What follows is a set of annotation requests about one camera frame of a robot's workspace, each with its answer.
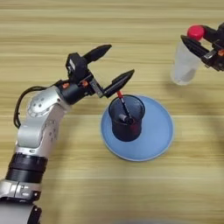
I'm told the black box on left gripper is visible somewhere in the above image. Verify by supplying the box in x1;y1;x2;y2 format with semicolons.
66;52;89;84

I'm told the grey robot torso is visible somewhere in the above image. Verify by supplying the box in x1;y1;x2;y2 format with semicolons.
112;220;167;224

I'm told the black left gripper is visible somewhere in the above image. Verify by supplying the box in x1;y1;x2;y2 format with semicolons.
53;44;136;106

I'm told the blue round plate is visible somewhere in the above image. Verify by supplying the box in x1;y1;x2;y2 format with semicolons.
100;94;175;162

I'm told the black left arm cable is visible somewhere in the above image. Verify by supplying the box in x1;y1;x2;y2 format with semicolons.
12;85;48;130

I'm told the black mesh pen cup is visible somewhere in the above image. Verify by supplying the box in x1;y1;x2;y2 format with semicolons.
108;94;146;143

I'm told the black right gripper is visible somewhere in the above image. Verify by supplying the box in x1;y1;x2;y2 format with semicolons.
179;24;224;73

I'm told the black pen with red cap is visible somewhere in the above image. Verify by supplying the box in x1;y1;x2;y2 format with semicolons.
116;90;134;119

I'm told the white marker with black cap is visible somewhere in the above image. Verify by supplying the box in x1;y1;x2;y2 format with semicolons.
117;113;135;125

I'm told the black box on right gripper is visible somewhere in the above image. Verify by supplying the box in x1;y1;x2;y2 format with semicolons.
216;22;224;39

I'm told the clear plastic bottle red cap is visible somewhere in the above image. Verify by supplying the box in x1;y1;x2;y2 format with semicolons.
170;24;206;87

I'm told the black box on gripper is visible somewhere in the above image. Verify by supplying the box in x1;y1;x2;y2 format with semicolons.
66;52;89;84
216;22;224;39

